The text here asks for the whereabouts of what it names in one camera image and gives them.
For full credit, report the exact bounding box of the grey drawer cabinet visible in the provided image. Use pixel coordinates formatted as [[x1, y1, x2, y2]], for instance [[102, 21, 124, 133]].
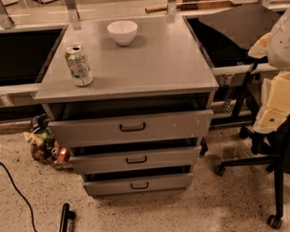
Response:
[[30, 13, 224, 200]]

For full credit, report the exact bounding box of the black cable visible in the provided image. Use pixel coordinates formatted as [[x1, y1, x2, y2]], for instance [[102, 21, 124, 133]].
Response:
[[0, 157, 50, 232]]

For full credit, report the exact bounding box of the wooden stick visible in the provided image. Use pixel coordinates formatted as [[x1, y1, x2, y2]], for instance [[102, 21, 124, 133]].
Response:
[[145, 7, 167, 13]]

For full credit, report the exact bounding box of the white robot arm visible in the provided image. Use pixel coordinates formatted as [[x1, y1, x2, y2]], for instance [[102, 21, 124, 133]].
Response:
[[249, 6, 290, 134]]

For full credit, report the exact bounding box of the pile of snack items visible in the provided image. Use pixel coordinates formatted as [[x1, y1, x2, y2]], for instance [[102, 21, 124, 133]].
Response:
[[24, 114, 73, 171]]

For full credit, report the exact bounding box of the white ceramic bowl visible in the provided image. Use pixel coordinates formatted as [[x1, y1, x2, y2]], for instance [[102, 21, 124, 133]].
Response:
[[108, 20, 138, 45]]

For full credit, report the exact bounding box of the green white soda can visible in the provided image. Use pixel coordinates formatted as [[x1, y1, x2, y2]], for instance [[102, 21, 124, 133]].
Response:
[[65, 45, 93, 87]]

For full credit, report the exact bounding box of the grey top drawer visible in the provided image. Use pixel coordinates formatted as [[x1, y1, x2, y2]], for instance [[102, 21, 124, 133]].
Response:
[[49, 110, 213, 148]]

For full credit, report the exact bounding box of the grey drawer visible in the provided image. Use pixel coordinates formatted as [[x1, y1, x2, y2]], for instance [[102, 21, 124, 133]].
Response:
[[49, 110, 213, 148], [83, 173, 193, 197], [71, 146, 200, 175]]

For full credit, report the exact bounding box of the black office chair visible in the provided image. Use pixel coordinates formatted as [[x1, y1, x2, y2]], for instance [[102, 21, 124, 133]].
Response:
[[197, 1, 290, 232]]

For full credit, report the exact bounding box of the black bar foreground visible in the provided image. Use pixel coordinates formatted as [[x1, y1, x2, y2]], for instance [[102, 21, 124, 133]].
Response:
[[59, 202, 76, 232]]

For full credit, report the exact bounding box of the grey bottom drawer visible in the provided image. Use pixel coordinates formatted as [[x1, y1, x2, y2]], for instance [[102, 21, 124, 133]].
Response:
[[83, 173, 193, 197]]

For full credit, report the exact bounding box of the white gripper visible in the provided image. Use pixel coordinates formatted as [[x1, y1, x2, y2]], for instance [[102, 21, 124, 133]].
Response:
[[248, 32, 290, 134]]

